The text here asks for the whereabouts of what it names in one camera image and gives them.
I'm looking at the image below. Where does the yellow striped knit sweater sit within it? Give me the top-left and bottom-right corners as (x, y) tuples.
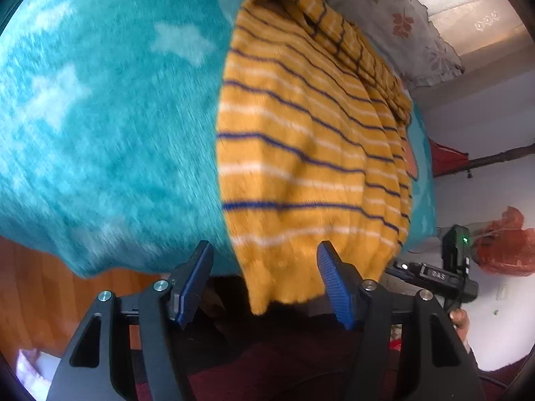
(217, 0), (413, 314)

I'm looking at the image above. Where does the person's right hand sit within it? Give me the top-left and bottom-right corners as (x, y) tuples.
(449, 309), (470, 353)

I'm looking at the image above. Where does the red plastic bag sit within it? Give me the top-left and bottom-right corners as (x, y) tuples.
(472, 207), (534, 277)

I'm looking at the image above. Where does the white floral ruffled pillow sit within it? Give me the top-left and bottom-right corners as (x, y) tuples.
(326, 0), (465, 89)

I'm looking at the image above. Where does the teal star cartoon blanket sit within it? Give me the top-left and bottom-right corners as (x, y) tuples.
(0, 0), (438, 280)

